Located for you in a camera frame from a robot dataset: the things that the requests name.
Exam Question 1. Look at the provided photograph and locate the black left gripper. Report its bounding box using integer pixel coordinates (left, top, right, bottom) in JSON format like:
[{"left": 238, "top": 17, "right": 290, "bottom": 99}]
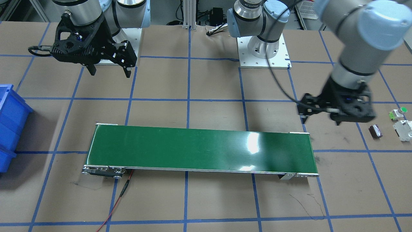
[{"left": 298, "top": 77, "right": 376, "bottom": 125}]

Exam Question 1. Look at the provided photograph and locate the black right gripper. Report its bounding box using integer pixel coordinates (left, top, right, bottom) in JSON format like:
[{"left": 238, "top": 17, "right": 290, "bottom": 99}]
[{"left": 51, "top": 13, "right": 138, "bottom": 78}]

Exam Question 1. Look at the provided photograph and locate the dark capacitor block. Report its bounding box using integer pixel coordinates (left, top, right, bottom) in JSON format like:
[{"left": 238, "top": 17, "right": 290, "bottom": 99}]
[{"left": 369, "top": 124, "right": 383, "bottom": 139}]

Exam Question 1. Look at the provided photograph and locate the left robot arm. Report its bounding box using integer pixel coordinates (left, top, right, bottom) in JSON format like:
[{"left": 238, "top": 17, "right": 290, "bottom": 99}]
[{"left": 227, "top": 0, "right": 412, "bottom": 125}]

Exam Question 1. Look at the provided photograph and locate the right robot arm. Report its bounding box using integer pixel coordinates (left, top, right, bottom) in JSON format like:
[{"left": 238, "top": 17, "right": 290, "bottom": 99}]
[{"left": 49, "top": 0, "right": 150, "bottom": 78}]

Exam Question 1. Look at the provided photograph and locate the green push button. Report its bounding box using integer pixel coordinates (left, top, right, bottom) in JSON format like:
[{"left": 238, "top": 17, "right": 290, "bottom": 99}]
[{"left": 389, "top": 107, "right": 408, "bottom": 121}]

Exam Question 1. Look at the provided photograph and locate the white circuit breaker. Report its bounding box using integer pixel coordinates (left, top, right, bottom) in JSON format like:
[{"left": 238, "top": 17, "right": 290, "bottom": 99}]
[{"left": 393, "top": 120, "right": 412, "bottom": 141}]

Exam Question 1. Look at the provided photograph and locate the green conveyor belt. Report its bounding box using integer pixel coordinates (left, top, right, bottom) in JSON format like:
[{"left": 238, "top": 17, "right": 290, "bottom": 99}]
[{"left": 82, "top": 123, "right": 319, "bottom": 179}]

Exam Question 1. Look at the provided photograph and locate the blue plastic bin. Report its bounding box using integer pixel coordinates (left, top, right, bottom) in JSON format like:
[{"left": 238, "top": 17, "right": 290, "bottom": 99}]
[{"left": 0, "top": 84, "right": 33, "bottom": 173}]

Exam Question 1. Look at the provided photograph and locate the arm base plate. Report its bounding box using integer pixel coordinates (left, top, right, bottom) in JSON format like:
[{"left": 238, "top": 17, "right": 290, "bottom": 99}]
[
  {"left": 237, "top": 34, "right": 292, "bottom": 69},
  {"left": 112, "top": 28, "right": 143, "bottom": 70}
]

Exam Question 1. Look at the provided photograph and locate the red black conveyor cable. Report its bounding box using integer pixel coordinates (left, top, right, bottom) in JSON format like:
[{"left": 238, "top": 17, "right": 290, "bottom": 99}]
[{"left": 95, "top": 169, "right": 134, "bottom": 232}]

